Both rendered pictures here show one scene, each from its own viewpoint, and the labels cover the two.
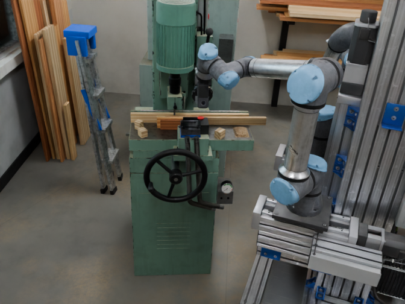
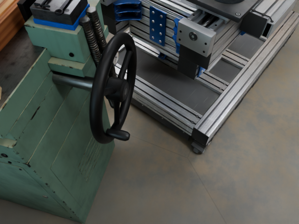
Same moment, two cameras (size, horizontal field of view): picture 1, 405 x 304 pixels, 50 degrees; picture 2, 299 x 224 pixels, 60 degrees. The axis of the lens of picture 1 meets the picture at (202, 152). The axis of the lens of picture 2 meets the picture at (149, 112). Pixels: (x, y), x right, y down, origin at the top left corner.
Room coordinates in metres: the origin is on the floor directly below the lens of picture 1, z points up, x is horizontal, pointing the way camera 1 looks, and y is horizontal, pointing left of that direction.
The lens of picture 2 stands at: (1.40, 0.49, 1.33)
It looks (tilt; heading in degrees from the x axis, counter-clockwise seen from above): 55 degrees down; 292
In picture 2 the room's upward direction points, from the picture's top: straight up
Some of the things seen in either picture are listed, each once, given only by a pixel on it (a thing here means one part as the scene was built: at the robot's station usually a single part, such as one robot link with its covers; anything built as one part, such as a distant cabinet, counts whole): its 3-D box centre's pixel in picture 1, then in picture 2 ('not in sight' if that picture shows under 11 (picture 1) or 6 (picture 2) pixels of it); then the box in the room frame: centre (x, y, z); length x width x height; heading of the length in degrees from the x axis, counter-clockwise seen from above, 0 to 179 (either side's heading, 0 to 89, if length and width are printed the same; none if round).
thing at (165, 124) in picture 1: (181, 124); (7, 26); (1.92, 0.11, 0.93); 0.20 x 0.02 x 0.05; 96
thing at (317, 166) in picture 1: (309, 172); not in sight; (1.46, -0.43, 0.98); 0.13 x 0.12 x 0.14; 138
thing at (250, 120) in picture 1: (211, 120); not in sight; (2.00, -0.04, 0.92); 0.56 x 0.02 x 0.04; 96
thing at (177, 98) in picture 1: (175, 99); not in sight; (1.99, 0.15, 1.03); 0.14 x 0.07 x 0.09; 6
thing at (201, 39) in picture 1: (204, 48); not in sight; (2.21, 0.02, 1.23); 0.09 x 0.08 x 0.15; 6
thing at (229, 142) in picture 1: (191, 139); (43, 35); (1.88, 0.06, 0.87); 0.61 x 0.30 x 0.06; 96
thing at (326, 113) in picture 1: (325, 120); not in sight; (1.94, -0.59, 0.98); 0.13 x 0.12 x 0.14; 87
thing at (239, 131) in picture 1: (241, 130); not in sight; (1.92, -0.19, 0.91); 0.10 x 0.07 x 0.02; 6
